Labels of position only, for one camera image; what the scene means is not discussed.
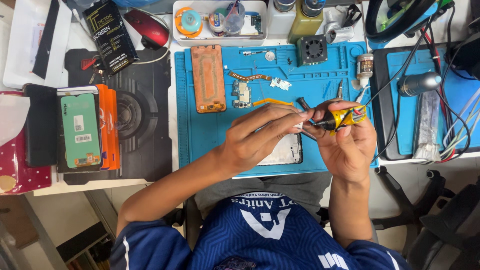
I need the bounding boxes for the person's left hand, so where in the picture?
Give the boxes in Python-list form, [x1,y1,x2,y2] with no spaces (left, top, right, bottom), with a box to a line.
[220,103,313,178]

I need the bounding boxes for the person's right hand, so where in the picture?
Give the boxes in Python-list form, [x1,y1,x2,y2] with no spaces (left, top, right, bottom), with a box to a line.
[303,100,378,184]

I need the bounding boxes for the yellow taped electric screwdriver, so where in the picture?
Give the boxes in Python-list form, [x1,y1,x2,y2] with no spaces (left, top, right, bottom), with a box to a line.
[311,106,367,133]

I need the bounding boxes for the large blue silicone repair mat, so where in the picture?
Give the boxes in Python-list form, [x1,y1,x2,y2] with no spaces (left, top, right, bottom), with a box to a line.
[174,41,379,178]

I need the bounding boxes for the black framed phone screen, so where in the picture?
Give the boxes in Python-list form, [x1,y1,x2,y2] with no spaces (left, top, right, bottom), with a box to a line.
[256,122,304,167]

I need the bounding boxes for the grey metal tool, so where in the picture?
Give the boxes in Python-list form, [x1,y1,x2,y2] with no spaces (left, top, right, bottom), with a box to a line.
[300,127,318,142]

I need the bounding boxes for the phone motherboard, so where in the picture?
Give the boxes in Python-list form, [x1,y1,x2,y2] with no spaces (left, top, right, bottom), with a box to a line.
[231,80,253,109]

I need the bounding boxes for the yellow flex strip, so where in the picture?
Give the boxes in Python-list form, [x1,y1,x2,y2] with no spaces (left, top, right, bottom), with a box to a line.
[253,98,294,108]

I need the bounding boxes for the small blue repair mat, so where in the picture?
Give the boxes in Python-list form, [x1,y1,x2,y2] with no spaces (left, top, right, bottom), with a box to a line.
[371,44,480,163]

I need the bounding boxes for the small white sub board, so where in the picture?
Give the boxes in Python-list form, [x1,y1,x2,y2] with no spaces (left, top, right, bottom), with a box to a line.
[269,77,293,92]

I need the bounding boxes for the copper phone back housing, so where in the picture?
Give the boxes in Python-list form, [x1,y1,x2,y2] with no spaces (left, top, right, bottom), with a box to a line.
[190,44,227,114]

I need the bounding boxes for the clear plastic bag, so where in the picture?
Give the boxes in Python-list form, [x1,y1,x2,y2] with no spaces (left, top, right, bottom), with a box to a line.
[412,89,443,163]

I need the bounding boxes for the small white glue bottle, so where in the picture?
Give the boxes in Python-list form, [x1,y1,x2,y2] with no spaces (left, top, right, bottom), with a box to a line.
[355,53,375,90]

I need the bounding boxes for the black office chair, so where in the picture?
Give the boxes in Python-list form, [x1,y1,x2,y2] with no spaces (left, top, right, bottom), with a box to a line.
[370,166,480,270]

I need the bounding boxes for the silver cylindrical tool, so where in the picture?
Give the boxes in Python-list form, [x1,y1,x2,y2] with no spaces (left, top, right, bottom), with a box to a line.
[398,71,443,98]

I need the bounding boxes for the person's blue shirt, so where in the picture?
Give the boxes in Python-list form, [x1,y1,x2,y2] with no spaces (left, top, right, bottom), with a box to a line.
[110,192,412,270]

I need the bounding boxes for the black desk mat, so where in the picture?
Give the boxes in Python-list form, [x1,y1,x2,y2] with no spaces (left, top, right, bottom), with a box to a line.
[63,47,173,187]

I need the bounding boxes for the small black cooling fan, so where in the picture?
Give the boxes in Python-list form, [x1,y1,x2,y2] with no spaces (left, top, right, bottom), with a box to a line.
[296,34,329,68]

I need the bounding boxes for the white plastic tray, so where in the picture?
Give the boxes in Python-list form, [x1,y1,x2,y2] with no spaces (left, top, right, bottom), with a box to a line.
[172,0,268,47]

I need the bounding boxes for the small green circuit board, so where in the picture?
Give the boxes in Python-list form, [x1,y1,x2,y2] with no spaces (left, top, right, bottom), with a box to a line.
[250,14,263,35]

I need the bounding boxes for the small labelled jar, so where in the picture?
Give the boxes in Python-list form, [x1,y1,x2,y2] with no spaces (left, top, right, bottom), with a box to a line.
[209,11,226,38]

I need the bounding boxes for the silver foil packet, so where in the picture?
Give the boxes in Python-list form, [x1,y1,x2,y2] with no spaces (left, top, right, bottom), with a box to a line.
[325,10,356,44]

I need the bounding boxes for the white plastic bottle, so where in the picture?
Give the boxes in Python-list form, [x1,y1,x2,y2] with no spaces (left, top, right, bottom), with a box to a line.
[266,0,297,40]

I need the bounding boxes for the clear plastic cup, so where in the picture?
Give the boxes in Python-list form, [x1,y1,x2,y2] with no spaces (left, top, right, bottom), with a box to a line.
[224,1,247,35]

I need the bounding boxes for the olive yellow liquid bottle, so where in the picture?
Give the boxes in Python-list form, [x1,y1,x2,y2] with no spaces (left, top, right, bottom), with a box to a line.
[287,0,326,45]

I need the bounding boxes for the orange tape roll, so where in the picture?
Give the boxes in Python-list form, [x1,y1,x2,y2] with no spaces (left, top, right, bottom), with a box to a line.
[174,6,204,38]

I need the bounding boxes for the orange boxes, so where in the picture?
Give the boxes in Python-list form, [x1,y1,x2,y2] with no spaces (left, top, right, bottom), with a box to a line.
[95,84,121,172]

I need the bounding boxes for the red computer mouse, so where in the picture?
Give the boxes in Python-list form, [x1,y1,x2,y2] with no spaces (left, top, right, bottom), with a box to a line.
[123,9,170,51]

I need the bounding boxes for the replacement screen with green back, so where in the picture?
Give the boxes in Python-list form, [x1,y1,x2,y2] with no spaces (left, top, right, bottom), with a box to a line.
[56,86,103,174]

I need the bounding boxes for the bunch of keys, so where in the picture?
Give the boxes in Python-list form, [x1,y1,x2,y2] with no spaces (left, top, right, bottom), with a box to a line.
[81,55,107,85]

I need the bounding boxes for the black screen packaging box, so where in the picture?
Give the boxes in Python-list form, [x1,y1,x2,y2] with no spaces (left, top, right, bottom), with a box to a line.
[82,0,140,78]

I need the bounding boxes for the black phone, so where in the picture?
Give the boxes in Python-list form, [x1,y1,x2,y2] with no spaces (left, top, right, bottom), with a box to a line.
[23,83,59,168]

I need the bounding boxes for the red polka dot bag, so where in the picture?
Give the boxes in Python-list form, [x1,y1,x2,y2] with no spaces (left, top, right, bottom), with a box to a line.
[0,91,53,195]

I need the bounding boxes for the white flat package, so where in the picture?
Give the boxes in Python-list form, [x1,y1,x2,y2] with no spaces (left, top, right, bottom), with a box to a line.
[2,0,73,90]

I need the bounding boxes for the brown flex cable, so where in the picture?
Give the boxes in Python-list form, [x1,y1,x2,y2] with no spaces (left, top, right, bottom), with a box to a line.
[228,71,273,83]

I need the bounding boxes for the black screwdriver handle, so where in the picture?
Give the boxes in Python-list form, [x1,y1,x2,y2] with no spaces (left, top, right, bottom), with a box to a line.
[296,96,312,113]

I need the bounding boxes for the black screwdriver cable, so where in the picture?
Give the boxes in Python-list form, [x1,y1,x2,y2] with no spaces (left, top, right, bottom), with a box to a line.
[365,17,433,163]

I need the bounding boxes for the bundle of white cables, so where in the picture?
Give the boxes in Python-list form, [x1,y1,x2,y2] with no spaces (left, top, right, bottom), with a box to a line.
[439,88,480,163]

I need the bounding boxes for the black ring lamp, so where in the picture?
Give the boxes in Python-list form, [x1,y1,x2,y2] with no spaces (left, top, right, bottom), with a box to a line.
[365,0,455,44]

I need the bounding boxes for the black device with cables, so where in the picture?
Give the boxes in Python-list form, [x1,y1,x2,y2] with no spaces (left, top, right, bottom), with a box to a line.
[445,35,480,80]

